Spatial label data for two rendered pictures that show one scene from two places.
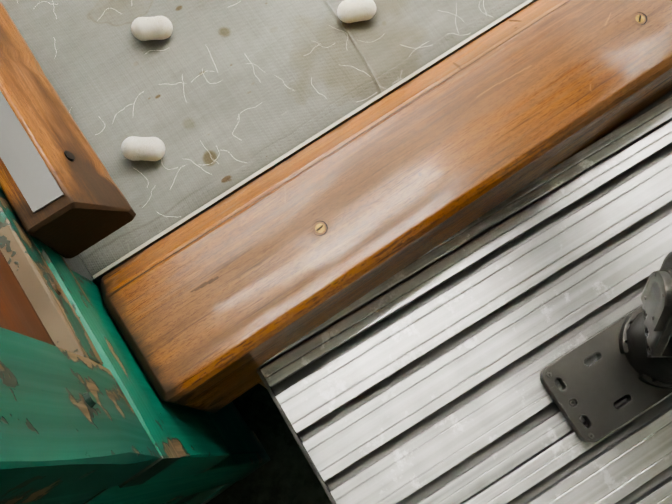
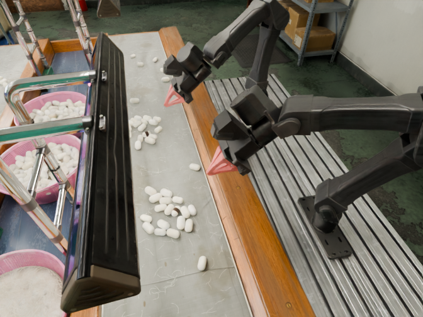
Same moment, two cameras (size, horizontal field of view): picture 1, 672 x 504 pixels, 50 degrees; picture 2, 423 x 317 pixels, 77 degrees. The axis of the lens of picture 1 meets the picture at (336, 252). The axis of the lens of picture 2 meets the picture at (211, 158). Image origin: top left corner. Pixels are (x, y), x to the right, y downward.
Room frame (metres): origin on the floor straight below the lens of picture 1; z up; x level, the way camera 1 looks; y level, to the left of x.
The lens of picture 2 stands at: (0.27, 0.21, 1.36)
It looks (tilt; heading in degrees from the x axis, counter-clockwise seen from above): 45 degrees down; 285
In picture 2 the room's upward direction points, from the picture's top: straight up
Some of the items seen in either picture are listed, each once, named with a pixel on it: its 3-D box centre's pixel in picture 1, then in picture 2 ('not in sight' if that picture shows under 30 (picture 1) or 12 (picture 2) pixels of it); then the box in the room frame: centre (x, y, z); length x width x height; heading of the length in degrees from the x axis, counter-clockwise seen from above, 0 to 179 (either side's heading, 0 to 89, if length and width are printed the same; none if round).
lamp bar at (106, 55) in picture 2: not in sight; (102, 114); (0.56, -0.11, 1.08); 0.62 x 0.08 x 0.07; 120
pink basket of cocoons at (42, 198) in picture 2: not in sight; (46, 170); (0.93, -0.21, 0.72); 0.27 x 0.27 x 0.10
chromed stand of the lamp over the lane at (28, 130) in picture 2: not in sight; (88, 184); (0.63, -0.08, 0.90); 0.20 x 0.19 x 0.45; 120
